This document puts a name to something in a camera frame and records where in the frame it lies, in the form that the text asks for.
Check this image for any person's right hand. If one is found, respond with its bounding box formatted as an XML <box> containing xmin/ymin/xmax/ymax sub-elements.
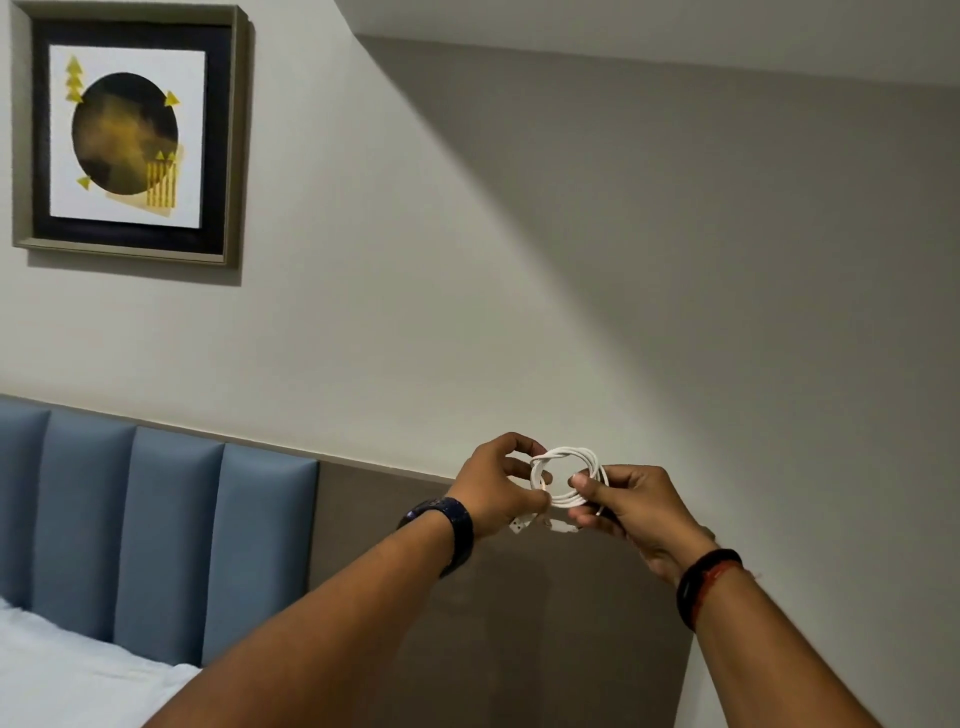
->
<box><xmin>567</xmin><ymin>464</ymin><xmax>717</xmax><ymax>588</ymax></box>

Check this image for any person's left hand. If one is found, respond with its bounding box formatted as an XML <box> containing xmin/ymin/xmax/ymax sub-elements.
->
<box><xmin>444</xmin><ymin>432</ymin><xmax>554</xmax><ymax>543</ymax></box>

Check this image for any white cable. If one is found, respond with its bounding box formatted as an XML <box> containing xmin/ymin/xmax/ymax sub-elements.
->
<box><xmin>509</xmin><ymin>446</ymin><xmax>610</xmax><ymax>535</ymax></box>

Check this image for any person's left forearm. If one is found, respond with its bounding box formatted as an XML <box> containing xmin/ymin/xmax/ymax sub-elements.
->
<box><xmin>142</xmin><ymin>508</ymin><xmax>477</xmax><ymax>728</ymax></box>

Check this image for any person's right forearm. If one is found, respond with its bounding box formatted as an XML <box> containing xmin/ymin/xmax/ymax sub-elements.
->
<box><xmin>688</xmin><ymin>564</ymin><xmax>883</xmax><ymax>728</ymax></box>

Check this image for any dark blue wristwatch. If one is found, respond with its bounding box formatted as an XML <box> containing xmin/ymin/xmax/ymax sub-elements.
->
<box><xmin>396</xmin><ymin>496</ymin><xmax>476</xmax><ymax>579</ymax></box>

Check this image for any black wristband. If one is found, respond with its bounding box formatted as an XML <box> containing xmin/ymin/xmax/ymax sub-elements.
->
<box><xmin>675</xmin><ymin>548</ymin><xmax>744</xmax><ymax>633</ymax></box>

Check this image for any blue padded headboard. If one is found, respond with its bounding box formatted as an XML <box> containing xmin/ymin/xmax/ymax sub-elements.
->
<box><xmin>0</xmin><ymin>395</ymin><xmax>321</xmax><ymax>670</ymax></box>

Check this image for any white bed sheet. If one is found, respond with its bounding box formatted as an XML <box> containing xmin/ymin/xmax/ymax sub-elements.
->
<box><xmin>0</xmin><ymin>596</ymin><xmax>204</xmax><ymax>728</ymax></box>

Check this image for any framed abstract picture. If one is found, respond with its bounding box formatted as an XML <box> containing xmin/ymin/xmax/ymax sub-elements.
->
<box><xmin>11</xmin><ymin>0</ymin><xmax>252</xmax><ymax>269</ymax></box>

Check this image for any brown wall panel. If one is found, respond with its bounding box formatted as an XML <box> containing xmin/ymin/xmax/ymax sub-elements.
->
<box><xmin>307</xmin><ymin>459</ymin><xmax>695</xmax><ymax>728</ymax></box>

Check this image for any red thread bracelet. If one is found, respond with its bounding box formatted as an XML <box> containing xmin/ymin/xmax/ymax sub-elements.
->
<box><xmin>689</xmin><ymin>561</ymin><xmax>753</xmax><ymax>627</ymax></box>

